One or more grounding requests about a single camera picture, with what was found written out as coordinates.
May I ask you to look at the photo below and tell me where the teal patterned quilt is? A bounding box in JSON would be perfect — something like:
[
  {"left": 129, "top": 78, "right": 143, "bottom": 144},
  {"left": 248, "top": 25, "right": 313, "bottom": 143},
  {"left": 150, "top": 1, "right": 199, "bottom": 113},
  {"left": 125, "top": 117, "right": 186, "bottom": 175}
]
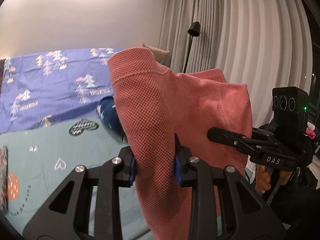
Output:
[{"left": 0, "top": 115, "right": 256, "bottom": 240}]

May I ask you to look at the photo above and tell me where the floral patterned folded garment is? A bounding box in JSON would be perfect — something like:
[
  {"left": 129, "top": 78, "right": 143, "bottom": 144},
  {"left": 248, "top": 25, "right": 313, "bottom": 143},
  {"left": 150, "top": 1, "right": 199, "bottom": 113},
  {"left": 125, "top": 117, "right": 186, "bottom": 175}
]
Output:
[{"left": 0, "top": 145, "right": 8, "bottom": 211}]

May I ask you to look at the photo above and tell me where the black floor lamp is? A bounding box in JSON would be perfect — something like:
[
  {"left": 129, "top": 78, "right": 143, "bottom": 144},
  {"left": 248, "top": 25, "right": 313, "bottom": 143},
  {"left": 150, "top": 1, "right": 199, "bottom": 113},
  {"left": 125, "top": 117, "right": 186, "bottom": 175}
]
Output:
[{"left": 183, "top": 21, "right": 201, "bottom": 74}]

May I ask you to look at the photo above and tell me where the navy star fleece garment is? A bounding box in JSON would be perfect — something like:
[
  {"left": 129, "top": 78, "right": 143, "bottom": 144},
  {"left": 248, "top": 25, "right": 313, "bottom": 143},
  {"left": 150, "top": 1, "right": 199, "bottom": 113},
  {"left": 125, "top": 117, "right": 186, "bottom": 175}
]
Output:
[{"left": 96, "top": 96, "right": 127, "bottom": 142}]

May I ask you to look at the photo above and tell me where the purple tree print sheet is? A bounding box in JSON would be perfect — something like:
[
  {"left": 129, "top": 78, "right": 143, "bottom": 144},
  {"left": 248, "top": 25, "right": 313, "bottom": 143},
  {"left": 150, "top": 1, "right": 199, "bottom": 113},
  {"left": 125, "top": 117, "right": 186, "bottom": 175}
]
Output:
[{"left": 1, "top": 48, "right": 120, "bottom": 133}]

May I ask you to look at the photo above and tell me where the right hand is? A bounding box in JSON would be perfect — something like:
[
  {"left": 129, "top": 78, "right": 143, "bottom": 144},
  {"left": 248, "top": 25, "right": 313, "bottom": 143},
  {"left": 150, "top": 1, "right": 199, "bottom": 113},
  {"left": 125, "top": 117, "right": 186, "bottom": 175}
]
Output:
[{"left": 254, "top": 163, "right": 296, "bottom": 193}]

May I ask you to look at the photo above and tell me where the grey pleated curtain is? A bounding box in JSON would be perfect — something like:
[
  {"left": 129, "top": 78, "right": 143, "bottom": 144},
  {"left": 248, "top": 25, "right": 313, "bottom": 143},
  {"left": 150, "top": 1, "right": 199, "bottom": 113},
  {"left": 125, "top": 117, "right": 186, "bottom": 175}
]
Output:
[{"left": 159, "top": 0, "right": 312, "bottom": 127}]

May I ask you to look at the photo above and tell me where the pink knit sweater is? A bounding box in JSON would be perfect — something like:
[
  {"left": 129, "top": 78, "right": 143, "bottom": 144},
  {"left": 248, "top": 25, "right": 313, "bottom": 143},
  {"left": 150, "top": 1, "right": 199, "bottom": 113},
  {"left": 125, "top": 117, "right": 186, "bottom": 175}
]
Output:
[{"left": 108, "top": 48, "right": 252, "bottom": 239}]

